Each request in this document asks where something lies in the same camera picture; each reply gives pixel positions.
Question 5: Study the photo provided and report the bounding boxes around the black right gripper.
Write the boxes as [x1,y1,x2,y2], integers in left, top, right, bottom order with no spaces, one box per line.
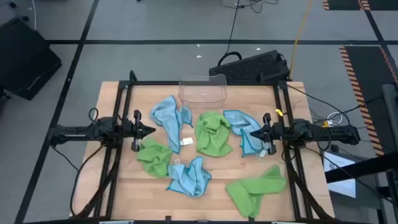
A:
[249,112,284,156]

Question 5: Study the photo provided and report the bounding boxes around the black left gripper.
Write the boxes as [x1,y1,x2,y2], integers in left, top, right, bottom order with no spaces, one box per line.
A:
[121,109,156,152]

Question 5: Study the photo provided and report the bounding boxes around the black floor cable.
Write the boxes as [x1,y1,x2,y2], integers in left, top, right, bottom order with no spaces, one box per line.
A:
[216,0,243,67]

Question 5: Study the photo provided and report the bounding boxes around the grey post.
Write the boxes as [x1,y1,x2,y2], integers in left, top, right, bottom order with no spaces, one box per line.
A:
[381,83,398,153]

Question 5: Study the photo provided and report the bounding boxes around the black metal stand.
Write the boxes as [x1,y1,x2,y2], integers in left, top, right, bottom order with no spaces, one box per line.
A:
[325,152,398,224]

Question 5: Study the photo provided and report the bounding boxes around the blue microfiber towel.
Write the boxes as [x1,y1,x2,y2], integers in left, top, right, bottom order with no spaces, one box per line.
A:
[166,156,212,199]
[223,109,270,160]
[149,95,194,155]

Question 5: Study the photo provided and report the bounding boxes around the black mat striped edges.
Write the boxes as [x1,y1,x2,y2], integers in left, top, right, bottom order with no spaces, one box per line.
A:
[322,0,398,11]
[338,45,398,156]

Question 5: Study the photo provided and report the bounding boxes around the white printed sheet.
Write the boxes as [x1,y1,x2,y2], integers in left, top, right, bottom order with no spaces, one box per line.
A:
[323,151,357,199]

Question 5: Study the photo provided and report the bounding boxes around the white cable coil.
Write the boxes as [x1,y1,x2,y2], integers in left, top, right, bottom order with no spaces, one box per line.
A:
[326,111,343,126]

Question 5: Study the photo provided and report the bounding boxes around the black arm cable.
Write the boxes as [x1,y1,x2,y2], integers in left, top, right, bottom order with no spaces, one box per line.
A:
[70,143,106,218]

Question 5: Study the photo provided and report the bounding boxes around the clear plastic bin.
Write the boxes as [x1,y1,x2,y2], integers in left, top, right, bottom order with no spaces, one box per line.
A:
[178,73,228,109]

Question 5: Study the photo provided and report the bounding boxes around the green microfiber towel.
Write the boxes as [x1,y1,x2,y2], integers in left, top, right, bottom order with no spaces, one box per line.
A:
[225,164,287,218]
[136,138,174,179]
[195,111,233,158]

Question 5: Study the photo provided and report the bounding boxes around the large black box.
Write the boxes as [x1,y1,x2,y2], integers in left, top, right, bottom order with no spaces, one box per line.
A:
[0,17,62,101]

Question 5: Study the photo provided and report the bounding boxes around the yellow floor cable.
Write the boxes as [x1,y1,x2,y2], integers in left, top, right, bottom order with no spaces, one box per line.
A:
[289,0,313,78]

